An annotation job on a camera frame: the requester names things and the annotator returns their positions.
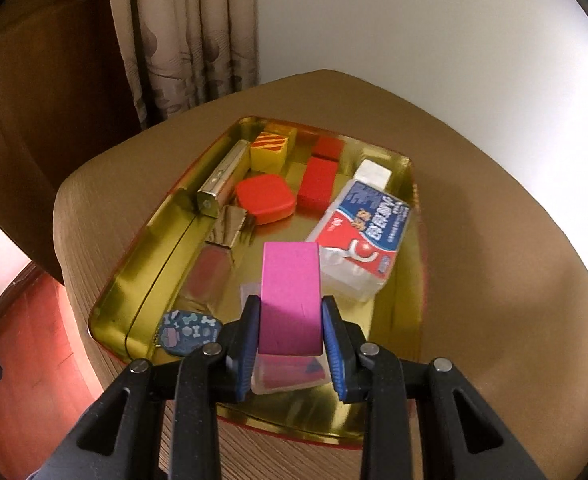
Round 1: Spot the pink wooden block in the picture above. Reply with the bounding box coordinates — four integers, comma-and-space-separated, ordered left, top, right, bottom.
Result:
259, 242, 322, 356

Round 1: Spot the white striped cube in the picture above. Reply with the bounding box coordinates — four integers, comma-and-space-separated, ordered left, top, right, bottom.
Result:
353, 159, 393, 191

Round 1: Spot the beige patterned curtain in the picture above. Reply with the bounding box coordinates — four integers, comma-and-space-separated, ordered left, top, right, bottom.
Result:
109, 0, 258, 127

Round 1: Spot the pink lip gloss tube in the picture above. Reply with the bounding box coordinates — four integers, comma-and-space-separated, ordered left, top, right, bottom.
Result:
179, 205, 248, 309

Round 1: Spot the red gold tin box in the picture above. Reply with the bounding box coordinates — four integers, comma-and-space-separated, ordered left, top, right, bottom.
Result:
88, 116, 427, 448

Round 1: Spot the brown wooden cabinet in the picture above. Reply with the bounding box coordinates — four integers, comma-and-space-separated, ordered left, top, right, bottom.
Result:
0, 0, 140, 280

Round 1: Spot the clear case red insert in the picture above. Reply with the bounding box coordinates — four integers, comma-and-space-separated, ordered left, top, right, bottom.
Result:
238, 282, 333, 397

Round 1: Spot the blue patterned keychain pouch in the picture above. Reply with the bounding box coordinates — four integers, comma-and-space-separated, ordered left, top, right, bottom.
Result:
156, 310, 222, 356

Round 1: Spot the red wooden block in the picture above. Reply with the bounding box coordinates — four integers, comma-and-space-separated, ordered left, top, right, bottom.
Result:
297, 156, 338, 212

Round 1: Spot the yellow striped cube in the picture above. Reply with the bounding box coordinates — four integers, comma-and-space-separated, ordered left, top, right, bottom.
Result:
251, 129, 297, 174

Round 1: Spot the red rounded case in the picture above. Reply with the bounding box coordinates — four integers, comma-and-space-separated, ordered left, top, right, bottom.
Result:
235, 174, 296, 226

